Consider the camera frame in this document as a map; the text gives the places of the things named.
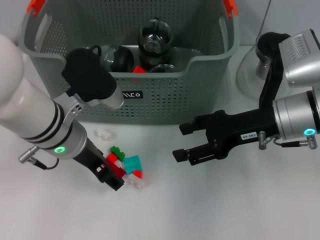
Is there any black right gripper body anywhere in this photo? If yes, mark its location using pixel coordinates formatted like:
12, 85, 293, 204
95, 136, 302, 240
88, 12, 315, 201
194, 107, 277, 160

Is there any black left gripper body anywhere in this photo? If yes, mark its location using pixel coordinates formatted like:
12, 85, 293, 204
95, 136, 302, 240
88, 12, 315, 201
72, 138, 111, 181

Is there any dark red toy brick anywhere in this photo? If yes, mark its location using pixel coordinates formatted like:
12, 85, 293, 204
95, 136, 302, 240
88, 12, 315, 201
109, 162, 126, 180

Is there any grey-green perforated storage basket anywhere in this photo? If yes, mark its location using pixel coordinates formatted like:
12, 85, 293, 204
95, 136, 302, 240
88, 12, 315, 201
19, 0, 241, 126

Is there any white toy brick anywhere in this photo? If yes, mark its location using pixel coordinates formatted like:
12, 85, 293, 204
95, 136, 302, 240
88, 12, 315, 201
124, 174, 146, 190

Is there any teal square toy brick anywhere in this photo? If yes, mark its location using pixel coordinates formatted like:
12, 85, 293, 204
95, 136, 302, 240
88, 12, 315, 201
123, 154, 144, 175

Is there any translucent clear toy brick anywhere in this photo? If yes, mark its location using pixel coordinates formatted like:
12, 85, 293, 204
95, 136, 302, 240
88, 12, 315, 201
93, 128, 113, 141

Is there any dark green toy brick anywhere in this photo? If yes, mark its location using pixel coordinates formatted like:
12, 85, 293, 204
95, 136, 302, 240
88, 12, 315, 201
110, 145, 125, 162

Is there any glass pitcher with black lid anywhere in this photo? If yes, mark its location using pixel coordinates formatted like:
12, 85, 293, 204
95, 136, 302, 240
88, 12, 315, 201
236, 31, 292, 108

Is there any black clay teapot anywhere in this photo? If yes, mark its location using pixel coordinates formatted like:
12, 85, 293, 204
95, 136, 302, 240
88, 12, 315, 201
86, 44, 103, 61

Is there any right gripper cable with plug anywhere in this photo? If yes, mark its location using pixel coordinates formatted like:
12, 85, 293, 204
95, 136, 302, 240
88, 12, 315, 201
258, 131, 317, 151

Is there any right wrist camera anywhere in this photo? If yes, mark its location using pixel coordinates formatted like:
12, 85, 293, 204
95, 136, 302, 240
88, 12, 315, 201
278, 28, 320, 87

